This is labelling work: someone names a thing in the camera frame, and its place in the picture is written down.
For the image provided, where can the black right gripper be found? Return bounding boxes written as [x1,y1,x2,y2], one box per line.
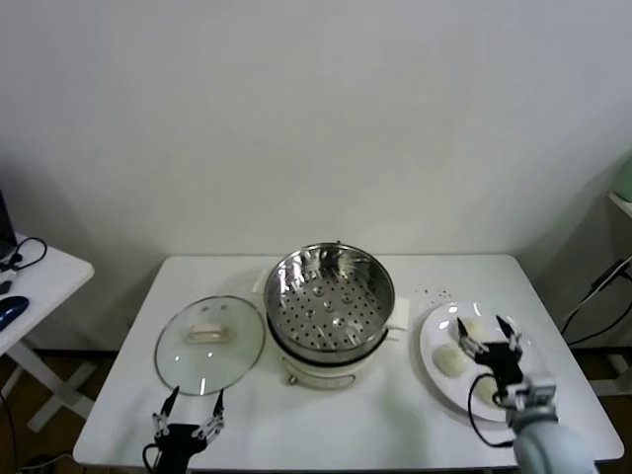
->
[456,314,525,396]

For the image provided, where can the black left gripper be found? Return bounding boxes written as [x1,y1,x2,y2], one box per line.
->
[151,385,227,474]

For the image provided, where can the white steamed baozi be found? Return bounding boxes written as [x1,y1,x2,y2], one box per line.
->
[456,319,490,343]
[471,377,505,406]
[432,344,470,377]

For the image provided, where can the stainless steel steamer basket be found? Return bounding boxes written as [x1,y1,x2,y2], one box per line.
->
[263,240,396,364]

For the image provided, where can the white round plate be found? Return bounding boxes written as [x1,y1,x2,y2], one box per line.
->
[418,300,537,424]

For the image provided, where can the glass pot lid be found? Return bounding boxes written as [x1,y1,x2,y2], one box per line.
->
[153,294,267,397]

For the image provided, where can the dark scattered crumbs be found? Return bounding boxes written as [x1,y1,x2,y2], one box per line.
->
[412,284,453,300]

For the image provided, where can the cream electric cooking pot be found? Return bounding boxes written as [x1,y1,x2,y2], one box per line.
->
[251,269,412,388]

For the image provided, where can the white shelf board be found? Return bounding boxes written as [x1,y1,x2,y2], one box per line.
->
[607,191,632,218]

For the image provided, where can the white folding side table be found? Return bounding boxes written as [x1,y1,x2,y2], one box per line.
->
[0,231,95,434]

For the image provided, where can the blue computer mouse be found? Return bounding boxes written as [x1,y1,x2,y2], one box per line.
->
[0,294,30,331]

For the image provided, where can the pale green object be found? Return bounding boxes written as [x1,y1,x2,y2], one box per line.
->
[615,150,632,203]

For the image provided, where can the dark laptop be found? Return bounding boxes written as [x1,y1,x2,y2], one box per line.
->
[0,190,19,261]

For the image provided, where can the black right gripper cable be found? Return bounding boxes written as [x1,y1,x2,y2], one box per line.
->
[466,372,517,448]

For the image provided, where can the black power cable with adapter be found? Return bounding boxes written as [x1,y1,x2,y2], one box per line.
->
[560,256,632,347]

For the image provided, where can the black floor cable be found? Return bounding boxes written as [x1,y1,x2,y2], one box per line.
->
[0,382,19,474]

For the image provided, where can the black looped cable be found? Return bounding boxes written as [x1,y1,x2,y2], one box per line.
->
[7,236,48,272]

